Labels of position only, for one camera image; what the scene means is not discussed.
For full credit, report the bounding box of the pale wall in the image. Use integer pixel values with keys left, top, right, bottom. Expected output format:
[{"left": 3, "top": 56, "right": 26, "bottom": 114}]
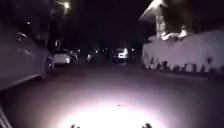
[{"left": 142, "top": 28, "right": 224, "bottom": 75}]

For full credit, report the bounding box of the pale parked car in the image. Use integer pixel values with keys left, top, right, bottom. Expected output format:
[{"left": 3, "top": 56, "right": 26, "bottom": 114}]
[{"left": 0, "top": 20, "right": 55, "bottom": 93}]

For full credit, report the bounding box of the street lamp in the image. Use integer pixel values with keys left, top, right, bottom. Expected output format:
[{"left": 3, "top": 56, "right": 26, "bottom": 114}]
[{"left": 55, "top": 0, "right": 72, "bottom": 11}]

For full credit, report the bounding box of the white parked car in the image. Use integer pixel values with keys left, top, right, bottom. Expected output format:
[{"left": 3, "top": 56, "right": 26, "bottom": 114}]
[{"left": 52, "top": 49, "right": 72, "bottom": 66}]

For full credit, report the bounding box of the vehicle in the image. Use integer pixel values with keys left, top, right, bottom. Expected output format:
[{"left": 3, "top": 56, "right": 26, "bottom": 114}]
[{"left": 112, "top": 47, "right": 129, "bottom": 64}]

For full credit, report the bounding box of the dark asphalt road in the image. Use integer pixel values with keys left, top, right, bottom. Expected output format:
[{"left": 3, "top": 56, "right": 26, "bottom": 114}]
[{"left": 0, "top": 61, "right": 224, "bottom": 128}]

